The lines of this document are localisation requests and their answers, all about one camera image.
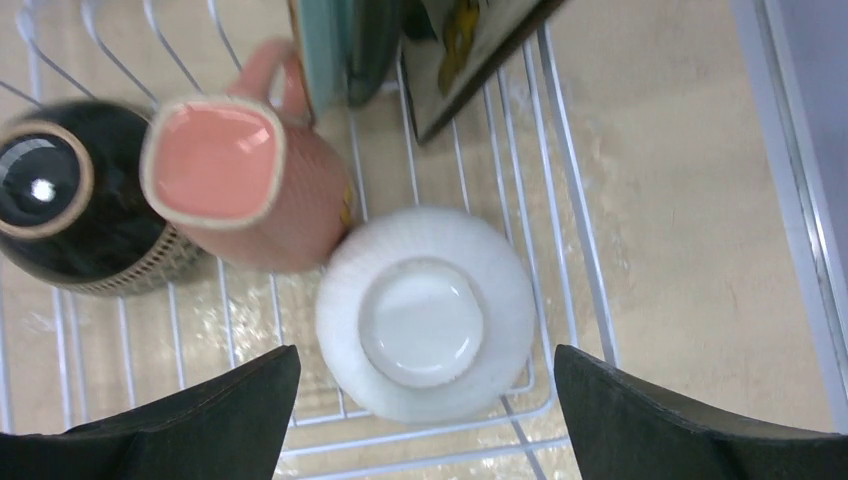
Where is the square floral plate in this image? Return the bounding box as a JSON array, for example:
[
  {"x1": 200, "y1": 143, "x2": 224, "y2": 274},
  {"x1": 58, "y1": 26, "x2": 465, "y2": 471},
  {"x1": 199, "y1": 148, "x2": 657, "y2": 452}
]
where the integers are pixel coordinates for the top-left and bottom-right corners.
[{"x1": 401, "y1": 0, "x2": 564, "y2": 144}]

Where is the pink flowered mug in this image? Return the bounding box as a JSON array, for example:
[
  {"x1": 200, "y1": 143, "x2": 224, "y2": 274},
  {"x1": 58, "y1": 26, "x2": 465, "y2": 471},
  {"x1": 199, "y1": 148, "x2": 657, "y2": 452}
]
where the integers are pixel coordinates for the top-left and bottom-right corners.
[{"x1": 140, "y1": 37, "x2": 358, "y2": 272}]

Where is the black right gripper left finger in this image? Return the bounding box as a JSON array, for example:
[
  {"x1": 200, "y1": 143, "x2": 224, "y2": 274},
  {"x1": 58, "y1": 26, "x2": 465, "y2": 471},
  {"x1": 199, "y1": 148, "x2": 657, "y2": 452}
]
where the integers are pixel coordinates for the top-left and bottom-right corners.
[{"x1": 1, "y1": 345, "x2": 301, "y2": 479}]

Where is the light green round plate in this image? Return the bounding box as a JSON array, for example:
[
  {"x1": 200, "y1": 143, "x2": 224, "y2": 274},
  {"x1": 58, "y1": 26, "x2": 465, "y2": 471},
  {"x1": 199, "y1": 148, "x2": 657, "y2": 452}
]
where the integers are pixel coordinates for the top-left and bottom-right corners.
[{"x1": 288, "y1": 0, "x2": 353, "y2": 119}]

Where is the white bowl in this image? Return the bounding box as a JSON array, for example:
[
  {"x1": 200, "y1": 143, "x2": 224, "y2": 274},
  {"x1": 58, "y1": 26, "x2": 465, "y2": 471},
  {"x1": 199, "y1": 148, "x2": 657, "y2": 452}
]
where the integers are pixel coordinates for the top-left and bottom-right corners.
[{"x1": 315, "y1": 206, "x2": 537, "y2": 425}]

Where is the white wire dish rack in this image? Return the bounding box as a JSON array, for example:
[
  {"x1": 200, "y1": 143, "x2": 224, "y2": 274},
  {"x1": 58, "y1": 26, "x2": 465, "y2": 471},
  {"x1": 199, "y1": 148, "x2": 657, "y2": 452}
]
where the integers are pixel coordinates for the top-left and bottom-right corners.
[{"x1": 1, "y1": 1, "x2": 611, "y2": 479}]

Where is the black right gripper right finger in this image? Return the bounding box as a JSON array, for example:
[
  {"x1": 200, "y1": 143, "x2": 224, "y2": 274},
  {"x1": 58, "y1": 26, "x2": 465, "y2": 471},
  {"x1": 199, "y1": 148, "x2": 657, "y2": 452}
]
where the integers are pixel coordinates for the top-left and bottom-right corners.
[{"x1": 554, "y1": 345, "x2": 847, "y2": 479}]

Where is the brown rimmed beige bowl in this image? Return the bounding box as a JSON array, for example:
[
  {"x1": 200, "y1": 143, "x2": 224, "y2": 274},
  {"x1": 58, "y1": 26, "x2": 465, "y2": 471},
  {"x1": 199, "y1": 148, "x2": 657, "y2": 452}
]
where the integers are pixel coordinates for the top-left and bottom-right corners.
[{"x1": 1, "y1": 98, "x2": 204, "y2": 297}]

